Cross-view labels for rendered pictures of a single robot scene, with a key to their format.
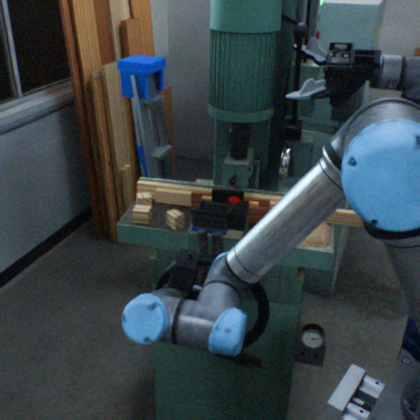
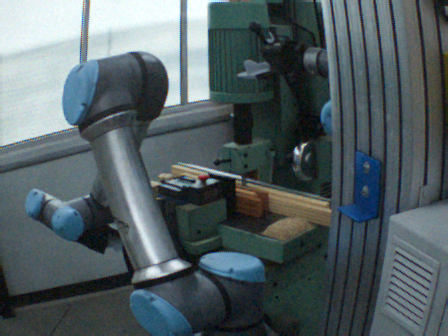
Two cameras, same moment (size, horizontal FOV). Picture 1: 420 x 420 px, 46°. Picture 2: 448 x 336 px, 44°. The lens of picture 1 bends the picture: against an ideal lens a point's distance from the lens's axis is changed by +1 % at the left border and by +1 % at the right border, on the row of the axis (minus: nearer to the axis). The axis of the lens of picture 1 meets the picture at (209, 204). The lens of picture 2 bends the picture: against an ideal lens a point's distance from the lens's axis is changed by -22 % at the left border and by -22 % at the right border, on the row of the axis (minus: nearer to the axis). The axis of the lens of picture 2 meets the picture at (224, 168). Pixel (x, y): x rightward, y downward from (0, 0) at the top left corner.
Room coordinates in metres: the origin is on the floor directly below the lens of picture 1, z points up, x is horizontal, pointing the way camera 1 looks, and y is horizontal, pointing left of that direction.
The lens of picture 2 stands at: (-0.27, -1.03, 1.52)
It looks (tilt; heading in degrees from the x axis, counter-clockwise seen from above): 16 degrees down; 33
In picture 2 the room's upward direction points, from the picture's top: 2 degrees counter-clockwise
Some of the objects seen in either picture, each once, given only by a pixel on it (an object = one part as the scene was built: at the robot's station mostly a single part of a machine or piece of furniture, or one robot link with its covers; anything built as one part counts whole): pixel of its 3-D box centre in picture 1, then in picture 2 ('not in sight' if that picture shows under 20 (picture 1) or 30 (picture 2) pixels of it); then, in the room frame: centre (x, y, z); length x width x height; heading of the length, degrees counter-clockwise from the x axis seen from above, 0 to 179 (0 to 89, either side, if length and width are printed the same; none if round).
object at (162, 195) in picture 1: (255, 206); (259, 200); (1.28, -0.14, 0.92); 0.61 x 0.02 x 0.04; 78
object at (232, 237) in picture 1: (218, 238); (189, 214); (1.11, -0.03, 0.92); 0.15 x 0.13 x 0.09; 78
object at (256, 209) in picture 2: (237, 212); (233, 201); (1.24, -0.08, 0.92); 0.20 x 0.02 x 0.05; 78
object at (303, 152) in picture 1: (296, 155); (326, 157); (1.44, -0.27, 1.02); 0.09 x 0.07 x 0.12; 78
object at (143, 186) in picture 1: (232, 199); (245, 192); (1.32, -0.07, 0.93); 0.60 x 0.02 x 0.05; 78
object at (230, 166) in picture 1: (239, 168); (248, 157); (1.31, -0.09, 1.03); 0.14 x 0.07 x 0.09; 168
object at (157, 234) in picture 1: (224, 236); (213, 222); (1.19, -0.04, 0.87); 0.61 x 0.30 x 0.06; 78
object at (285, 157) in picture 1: (285, 161); (307, 159); (1.40, -0.23, 1.02); 0.12 x 0.03 x 0.12; 168
